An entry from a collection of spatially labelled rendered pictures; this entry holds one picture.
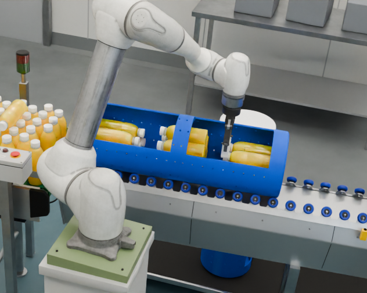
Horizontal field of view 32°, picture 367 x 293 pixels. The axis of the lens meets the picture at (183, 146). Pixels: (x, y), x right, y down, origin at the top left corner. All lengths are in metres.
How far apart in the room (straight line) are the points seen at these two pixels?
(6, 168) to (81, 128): 0.53
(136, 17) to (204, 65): 0.58
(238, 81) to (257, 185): 0.45
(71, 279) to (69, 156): 0.42
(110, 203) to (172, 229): 0.80
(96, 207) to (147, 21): 0.62
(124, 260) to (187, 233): 0.70
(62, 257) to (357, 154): 3.43
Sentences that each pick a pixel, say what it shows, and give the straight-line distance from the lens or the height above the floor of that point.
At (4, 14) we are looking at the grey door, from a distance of 6.69.
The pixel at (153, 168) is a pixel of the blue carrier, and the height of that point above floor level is 1.05.
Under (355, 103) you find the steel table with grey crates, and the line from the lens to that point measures 5.38.
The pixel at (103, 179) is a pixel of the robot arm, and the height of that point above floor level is 1.31.
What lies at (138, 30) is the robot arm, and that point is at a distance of 1.99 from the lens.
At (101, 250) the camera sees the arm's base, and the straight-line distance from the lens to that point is 2.22.
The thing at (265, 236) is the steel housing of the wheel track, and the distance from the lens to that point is 2.79.
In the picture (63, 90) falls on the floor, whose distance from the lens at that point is 5.67.
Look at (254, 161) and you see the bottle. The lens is 2.64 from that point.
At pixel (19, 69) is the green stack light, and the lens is 3.19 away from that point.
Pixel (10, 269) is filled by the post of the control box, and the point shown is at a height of 0.51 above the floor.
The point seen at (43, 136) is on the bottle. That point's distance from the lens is 2.85.
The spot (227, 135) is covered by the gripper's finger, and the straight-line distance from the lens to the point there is 2.56.
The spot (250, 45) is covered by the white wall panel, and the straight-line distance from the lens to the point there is 5.99.
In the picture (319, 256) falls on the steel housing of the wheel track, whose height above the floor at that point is 0.73.
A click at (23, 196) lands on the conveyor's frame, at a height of 0.86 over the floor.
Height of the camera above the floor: 2.48
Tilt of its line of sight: 30 degrees down
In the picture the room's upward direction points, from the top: 6 degrees clockwise
